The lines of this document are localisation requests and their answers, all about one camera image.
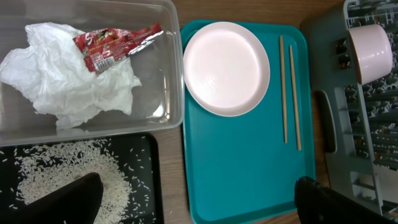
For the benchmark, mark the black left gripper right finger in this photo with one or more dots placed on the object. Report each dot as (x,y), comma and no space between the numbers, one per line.
(317,203)

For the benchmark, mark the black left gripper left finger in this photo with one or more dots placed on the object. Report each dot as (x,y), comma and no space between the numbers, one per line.
(77,202)

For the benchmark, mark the white napkin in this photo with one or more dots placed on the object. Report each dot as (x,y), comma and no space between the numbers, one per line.
(52,74)

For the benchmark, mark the red snack wrapper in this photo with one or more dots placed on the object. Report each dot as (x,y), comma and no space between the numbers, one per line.
(103,48)

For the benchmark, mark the pink bowl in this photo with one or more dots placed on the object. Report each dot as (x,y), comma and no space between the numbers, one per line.
(372,51)

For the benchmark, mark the pink round plate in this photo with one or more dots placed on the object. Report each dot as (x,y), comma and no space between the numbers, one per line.
(226,68)

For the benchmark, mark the wooden chopstick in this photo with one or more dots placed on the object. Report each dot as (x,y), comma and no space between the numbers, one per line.
(283,86)
(295,99)

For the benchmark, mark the grey dishwasher rack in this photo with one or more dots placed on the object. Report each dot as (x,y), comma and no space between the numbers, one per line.
(360,120)

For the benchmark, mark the pile of rice grains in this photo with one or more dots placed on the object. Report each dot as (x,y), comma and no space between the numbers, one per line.
(29,173)

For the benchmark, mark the black plastic tray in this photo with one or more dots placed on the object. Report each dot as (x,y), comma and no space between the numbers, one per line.
(127,165)

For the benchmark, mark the teal serving tray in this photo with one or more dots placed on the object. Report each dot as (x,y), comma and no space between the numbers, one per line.
(240,170)

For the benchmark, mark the clear plastic bin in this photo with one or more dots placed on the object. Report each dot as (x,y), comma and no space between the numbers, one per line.
(157,103)

